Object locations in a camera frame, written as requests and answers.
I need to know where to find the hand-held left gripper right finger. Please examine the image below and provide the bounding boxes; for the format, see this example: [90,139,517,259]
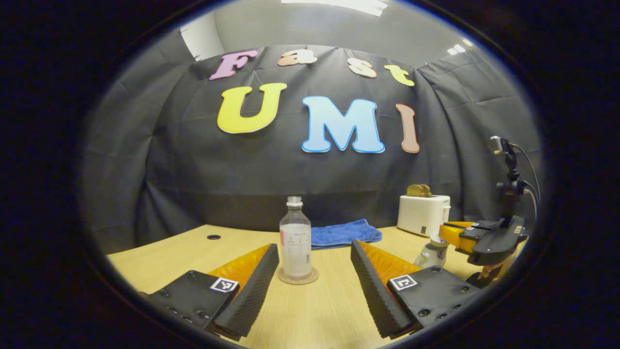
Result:
[350,239,482,340]

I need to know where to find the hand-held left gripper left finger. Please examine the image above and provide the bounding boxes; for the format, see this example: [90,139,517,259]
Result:
[145,243,280,340]

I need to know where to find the white blue patterned teacup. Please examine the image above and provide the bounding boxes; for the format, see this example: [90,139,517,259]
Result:
[414,241,450,270]

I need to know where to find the round cork coaster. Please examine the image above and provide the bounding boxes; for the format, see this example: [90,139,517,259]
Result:
[277,266,320,285]

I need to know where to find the clear plastic water bottle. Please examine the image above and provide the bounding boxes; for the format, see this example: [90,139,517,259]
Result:
[279,196,312,279]

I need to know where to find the white toaster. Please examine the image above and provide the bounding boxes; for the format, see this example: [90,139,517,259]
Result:
[397,195,451,237]

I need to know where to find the folded blue towel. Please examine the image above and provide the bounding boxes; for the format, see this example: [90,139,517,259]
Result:
[311,219,383,250]

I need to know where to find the ceiling light panel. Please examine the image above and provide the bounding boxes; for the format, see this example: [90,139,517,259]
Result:
[281,0,388,16]

